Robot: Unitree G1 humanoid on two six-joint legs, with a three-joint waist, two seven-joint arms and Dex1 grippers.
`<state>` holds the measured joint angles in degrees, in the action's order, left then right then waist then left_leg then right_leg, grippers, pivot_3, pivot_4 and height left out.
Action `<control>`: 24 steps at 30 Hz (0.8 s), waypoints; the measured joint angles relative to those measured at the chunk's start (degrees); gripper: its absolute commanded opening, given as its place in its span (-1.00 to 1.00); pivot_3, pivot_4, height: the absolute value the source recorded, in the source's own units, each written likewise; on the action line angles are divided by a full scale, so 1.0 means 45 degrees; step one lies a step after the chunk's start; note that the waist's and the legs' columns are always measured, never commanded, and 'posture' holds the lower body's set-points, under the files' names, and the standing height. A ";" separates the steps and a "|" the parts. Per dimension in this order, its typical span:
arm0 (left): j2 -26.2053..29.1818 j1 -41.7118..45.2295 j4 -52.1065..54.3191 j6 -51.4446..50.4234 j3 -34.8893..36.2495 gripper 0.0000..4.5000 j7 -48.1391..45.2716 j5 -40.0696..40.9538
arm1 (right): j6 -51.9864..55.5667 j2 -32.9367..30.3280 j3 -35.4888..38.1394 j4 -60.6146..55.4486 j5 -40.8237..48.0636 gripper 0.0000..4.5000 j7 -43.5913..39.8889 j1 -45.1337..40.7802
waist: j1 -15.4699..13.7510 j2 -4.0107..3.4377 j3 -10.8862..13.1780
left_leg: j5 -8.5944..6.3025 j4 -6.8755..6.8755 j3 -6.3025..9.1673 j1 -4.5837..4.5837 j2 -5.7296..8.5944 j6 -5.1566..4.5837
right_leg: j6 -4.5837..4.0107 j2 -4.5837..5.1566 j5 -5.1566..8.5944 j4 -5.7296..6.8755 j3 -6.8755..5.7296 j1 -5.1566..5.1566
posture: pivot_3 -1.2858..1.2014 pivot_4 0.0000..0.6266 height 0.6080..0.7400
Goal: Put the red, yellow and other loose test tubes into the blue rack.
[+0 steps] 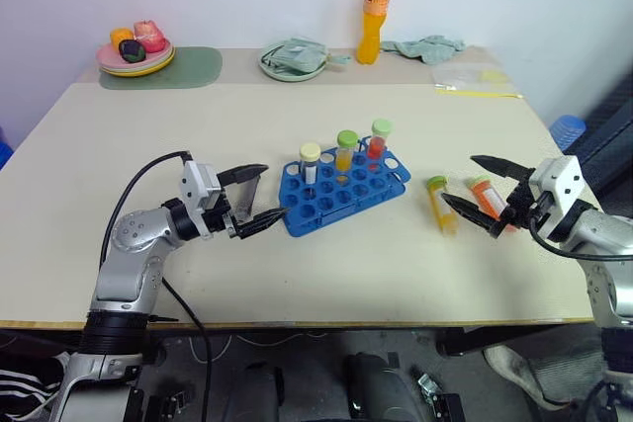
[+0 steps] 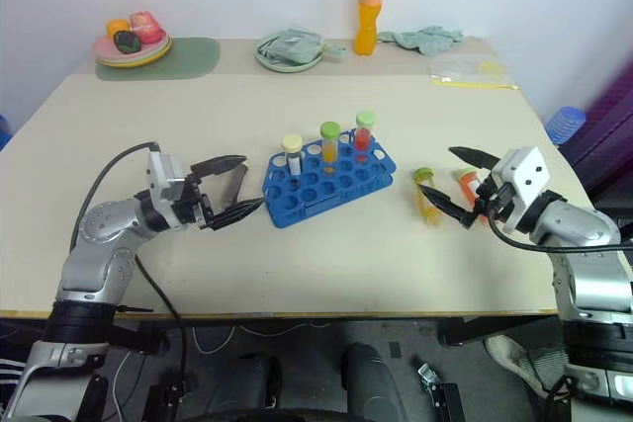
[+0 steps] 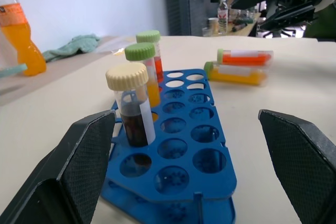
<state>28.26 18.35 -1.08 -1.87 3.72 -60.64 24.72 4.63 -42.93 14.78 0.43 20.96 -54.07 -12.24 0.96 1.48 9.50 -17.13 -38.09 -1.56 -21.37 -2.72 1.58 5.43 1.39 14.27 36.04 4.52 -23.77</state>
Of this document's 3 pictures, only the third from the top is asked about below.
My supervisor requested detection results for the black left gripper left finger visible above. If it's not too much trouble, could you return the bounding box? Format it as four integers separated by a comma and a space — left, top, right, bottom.
0, 110, 117, 224

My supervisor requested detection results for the green-capped tube with red liquid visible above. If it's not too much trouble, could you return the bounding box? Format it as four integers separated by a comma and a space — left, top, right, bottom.
135, 30, 165, 83

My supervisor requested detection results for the green crumpled cloth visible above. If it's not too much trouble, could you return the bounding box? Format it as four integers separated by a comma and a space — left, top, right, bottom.
41, 34, 101, 63

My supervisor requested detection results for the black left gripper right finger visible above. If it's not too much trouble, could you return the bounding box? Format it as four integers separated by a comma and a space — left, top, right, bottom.
258, 109, 336, 224

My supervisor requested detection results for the teal rimmed clear container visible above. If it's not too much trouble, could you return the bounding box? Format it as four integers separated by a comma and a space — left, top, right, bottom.
0, 63, 28, 79

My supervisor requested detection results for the green-capped tube with orange-red liquid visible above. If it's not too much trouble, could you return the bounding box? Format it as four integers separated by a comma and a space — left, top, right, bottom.
216, 48, 274, 66

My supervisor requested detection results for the grey perforated panel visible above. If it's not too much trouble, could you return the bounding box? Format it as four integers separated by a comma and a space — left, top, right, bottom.
164, 0, 192, 36

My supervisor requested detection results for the wooden background table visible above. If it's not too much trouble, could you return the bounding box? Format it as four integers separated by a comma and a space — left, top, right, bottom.
202, 11, 262, 37

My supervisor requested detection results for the white paper cup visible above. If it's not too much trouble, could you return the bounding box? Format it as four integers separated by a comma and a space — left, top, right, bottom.
208, 17, 219, 36

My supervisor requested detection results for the clear water bottle red label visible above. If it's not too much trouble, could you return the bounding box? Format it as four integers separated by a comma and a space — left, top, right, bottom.
217, 0, 228, 35

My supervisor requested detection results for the orange soda plastic bottle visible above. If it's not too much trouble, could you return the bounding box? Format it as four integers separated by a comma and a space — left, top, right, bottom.
0, 0, 47, 77

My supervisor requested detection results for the blue tube rack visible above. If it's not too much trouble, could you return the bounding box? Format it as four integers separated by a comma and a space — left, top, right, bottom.
101, 68, 238, 224

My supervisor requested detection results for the green-capped tube with yellow liquid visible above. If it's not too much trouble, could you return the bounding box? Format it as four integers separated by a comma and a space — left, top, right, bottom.
203, 61, 268, 86

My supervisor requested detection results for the green-capped tube with yellow-orange liquid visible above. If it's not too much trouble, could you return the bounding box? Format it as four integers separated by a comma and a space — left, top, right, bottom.
124, 42, 161, 108

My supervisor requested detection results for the cream-capped tube with dark liquid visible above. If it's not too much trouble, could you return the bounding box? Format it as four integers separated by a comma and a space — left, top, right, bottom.
106, 63, 156, 148

